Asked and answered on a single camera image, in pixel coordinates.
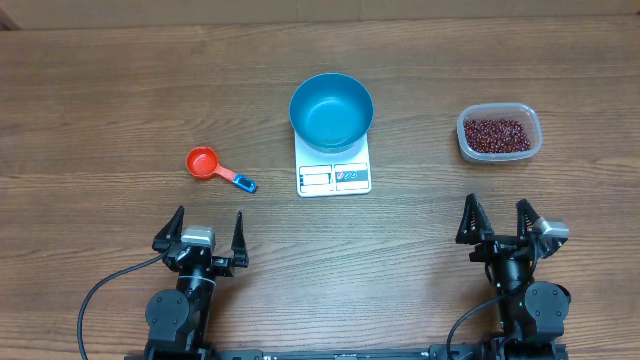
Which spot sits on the clear plastic container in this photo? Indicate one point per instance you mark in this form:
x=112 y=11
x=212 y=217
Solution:
x=519 y=112

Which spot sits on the blue bowl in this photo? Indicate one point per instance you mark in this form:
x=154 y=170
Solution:
x=330 y=112

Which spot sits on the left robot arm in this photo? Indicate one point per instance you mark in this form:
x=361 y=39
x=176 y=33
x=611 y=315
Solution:
x=178 y=317

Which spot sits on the red measuring scoop blue handle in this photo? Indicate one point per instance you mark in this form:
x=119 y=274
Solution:
x=203 y=163

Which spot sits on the red adzuki beans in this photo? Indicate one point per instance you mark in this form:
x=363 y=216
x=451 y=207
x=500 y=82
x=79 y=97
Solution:
x=496 y=136

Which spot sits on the white kitchen scale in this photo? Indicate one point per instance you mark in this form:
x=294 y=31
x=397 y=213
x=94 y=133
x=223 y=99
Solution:
x=320 y=174

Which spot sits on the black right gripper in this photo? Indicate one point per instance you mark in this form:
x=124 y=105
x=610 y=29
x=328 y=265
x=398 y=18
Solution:
x=477 y=228

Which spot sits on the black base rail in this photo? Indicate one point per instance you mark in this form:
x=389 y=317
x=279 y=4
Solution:
x=433 y=352

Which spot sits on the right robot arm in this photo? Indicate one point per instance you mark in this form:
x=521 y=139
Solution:
x=531 y=312

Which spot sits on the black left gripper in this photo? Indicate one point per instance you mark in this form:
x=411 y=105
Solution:
x=227 y=264

